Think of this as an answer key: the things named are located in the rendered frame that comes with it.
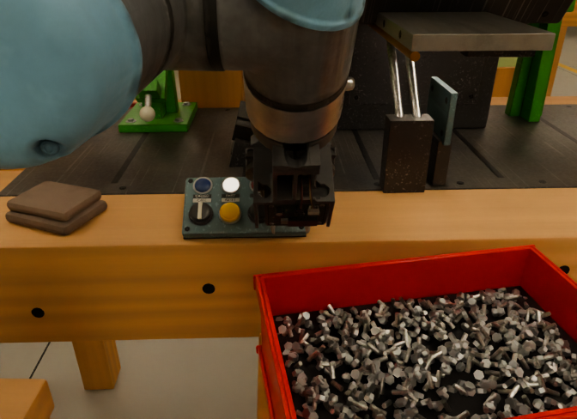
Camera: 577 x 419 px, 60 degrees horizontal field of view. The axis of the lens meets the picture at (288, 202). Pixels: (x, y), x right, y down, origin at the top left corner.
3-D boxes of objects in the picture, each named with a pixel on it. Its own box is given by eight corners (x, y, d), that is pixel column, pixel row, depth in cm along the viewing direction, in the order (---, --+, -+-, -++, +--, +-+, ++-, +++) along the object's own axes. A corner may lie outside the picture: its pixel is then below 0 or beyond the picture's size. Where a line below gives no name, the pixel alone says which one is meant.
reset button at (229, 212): (239, 222, 60) (239, 218, 59) (220, 222, 60) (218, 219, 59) (239, 204, 61) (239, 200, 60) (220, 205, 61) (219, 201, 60)
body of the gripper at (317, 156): (252, 231, 47) (245, 164, 37) (252, 154, 51) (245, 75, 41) (331, 229, 48) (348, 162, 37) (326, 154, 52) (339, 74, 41)
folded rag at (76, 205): (110, 209, 67) (106, 189, 66) (66, 238, 60) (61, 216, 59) (52, 197, 70) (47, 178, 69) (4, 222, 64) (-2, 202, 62)
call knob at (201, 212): (211, 224, 60) (209, 220, 59) (189, 224, 60) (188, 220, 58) (212, 204, 61) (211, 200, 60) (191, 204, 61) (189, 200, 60)
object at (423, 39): (549, 61, 56) (556, 33, 55) (409, 62, 56) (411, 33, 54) (443, 16, 91) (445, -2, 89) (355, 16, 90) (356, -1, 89)
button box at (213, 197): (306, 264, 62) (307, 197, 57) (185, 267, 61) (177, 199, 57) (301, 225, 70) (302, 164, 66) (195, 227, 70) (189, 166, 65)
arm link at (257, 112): (243, 33, 37) (352, 32, 37) (246, 75, 41) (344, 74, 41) (241, 113, 34) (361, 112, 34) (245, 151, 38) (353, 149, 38)
